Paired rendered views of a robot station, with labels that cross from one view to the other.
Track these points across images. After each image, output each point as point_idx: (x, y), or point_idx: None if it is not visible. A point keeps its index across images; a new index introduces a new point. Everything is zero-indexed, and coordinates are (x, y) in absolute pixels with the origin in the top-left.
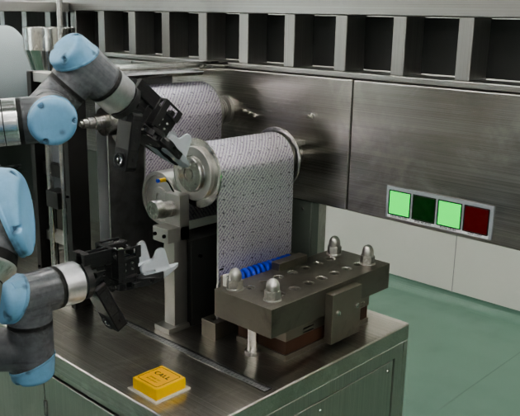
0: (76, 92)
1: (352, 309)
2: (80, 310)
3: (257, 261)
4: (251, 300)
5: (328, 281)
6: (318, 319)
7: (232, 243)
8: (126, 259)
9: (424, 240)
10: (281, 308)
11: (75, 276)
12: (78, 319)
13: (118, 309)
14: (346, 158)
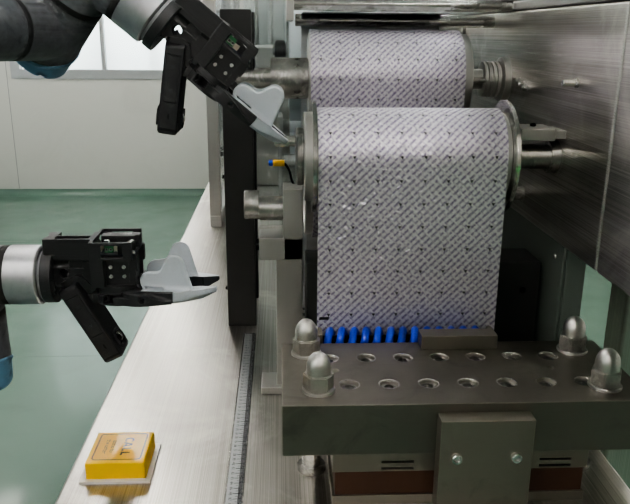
0: (61, 1)
1: (502, 461)
2: (230, 328)
3: (407, 322)
4: (286, 379)
5: (466, 393)
6: (424, 456)
7: (349, 280)
8: (104, 259)
9: None
10: (309, 409)
11: (18, 264)
12: (212, 337)
13: (101, 329)
14: (605, 168)
